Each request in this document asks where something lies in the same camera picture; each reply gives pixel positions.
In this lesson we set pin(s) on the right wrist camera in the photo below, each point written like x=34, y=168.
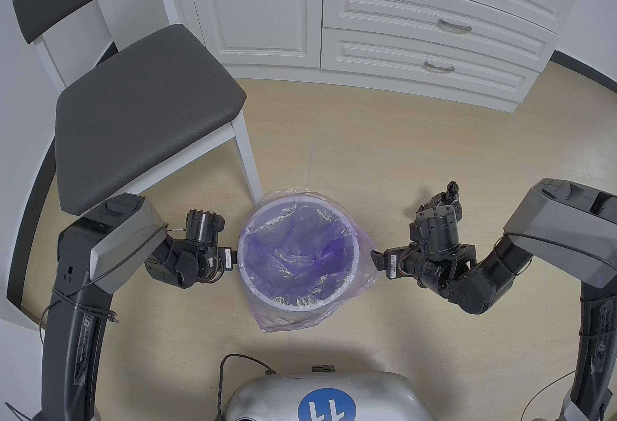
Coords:
x=393, y=262

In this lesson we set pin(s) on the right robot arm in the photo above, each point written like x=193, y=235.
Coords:
x=554, y=226

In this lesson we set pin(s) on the white trash bin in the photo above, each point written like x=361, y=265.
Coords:
x=289, y=305

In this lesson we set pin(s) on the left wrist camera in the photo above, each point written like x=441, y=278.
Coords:
x=226, y=260

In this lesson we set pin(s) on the black plastic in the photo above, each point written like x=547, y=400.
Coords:
x=450, y=195

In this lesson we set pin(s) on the white chair grey cushions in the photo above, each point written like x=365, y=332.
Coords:
x=144, y=120

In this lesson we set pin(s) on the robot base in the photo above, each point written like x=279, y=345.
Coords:
x=337, y=390

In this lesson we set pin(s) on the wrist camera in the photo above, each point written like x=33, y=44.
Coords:
x=393, y=262
x=226, y=260

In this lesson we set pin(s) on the purple plastic bag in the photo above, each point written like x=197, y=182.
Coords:
x=299, y=245

